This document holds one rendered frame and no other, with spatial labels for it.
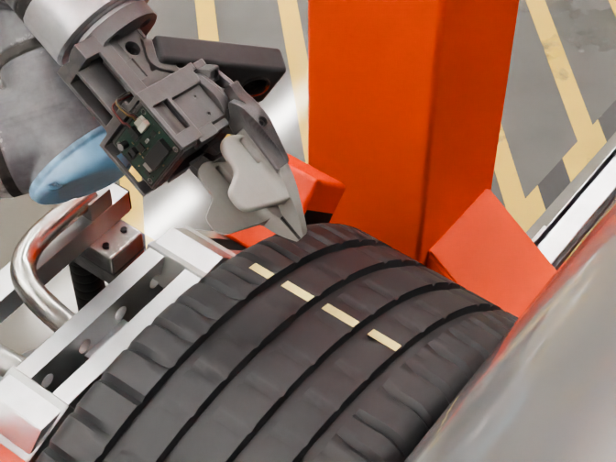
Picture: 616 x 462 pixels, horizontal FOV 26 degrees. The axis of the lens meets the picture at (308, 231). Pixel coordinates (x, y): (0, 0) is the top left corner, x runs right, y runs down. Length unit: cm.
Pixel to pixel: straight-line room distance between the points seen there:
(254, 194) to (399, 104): 41
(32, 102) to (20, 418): 25
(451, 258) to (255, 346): 53
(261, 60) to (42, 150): 19
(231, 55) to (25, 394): 32
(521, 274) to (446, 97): 31
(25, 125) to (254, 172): 21
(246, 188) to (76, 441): 23
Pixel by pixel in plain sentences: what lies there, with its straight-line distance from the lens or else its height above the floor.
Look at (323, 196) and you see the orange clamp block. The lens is 124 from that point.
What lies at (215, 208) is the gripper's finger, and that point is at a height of 127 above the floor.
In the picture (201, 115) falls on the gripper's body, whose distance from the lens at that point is 98.
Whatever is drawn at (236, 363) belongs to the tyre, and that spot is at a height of 118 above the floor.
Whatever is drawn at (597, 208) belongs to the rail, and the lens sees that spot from 225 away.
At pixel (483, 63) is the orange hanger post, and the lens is 140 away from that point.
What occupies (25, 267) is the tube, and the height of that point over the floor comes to 101.
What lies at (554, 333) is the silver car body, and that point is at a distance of 36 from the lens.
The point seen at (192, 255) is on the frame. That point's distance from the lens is 117.
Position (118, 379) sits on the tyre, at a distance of 103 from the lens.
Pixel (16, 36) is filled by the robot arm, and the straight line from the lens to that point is 112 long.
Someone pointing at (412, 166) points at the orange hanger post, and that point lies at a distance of 141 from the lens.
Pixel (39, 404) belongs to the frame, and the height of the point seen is 112.
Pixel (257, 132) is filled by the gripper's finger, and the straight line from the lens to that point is 99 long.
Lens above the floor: 201
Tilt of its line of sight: 48 degrees down
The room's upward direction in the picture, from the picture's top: straight up
